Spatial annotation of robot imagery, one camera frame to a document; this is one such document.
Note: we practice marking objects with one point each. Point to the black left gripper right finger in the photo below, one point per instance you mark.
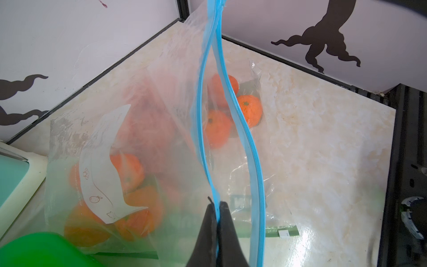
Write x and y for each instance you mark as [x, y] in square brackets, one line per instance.
[230, 253]

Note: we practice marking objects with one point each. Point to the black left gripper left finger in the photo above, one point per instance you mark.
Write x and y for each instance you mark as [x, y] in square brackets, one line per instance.
[205, 250]

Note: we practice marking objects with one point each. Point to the green plastic basket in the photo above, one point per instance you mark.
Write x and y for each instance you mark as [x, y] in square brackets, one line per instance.
[44, 249]

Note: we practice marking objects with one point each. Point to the mint green toaster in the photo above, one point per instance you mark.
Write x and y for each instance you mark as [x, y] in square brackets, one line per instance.
[22, 173]

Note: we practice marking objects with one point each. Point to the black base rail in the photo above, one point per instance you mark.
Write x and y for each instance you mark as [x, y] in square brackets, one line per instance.
[403, 241]

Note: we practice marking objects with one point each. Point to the clear blue-zip bag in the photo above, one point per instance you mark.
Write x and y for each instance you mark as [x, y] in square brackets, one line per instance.
[133, 169]

